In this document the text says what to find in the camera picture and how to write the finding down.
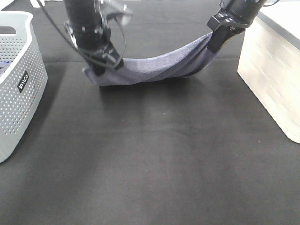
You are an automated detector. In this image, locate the grey cloth in basket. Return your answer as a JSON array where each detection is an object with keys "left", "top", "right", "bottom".
[{"left": 0, "top": 61, "right": 11, "bottom": 76}]

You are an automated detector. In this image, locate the grey-blue towel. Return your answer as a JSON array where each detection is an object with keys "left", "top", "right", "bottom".
[{"left": 82, "top": 33, "right": 218, "bottom": 87}]

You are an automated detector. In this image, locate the white storage box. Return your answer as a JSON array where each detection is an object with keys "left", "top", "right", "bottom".
[{"left": 237, "top": 0, "right": 300, "bottom": 143}]

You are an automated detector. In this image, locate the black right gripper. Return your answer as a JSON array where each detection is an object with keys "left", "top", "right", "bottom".
[{"left": 207, "top": 6, "right": 251, "bottom": 53}]

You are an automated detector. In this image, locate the black table mat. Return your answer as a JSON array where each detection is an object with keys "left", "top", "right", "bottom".
[{"left": 0, "top": 0, "right": 300, "bottom": 225}]

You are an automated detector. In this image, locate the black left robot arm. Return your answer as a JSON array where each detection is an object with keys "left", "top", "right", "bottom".
[{"left": 64, "top": 0, "right": 124, "bottom": 75}]

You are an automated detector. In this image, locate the grey perforated laundry basket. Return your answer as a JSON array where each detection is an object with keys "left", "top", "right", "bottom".
[{"left": 0, "top": 11, "right": 48, "bottom": 162}]

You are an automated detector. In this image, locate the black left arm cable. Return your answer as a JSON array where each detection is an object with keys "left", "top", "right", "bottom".
[{"left": 35, "top": 0, "right": 127, "bottom": 68}]

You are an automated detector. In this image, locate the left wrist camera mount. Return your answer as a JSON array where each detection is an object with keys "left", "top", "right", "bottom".
[{"left": 99, "top": 0, "right": 133, "bottom": 26}]

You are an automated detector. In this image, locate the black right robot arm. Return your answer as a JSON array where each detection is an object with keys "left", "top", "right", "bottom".
[{"left": 207, "top": 0, "right": 266, "bottom": 53}]

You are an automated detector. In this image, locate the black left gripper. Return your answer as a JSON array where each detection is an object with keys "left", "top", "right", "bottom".
[{"left": 76, "top": 35, "right": 124, "bottom": 76}]

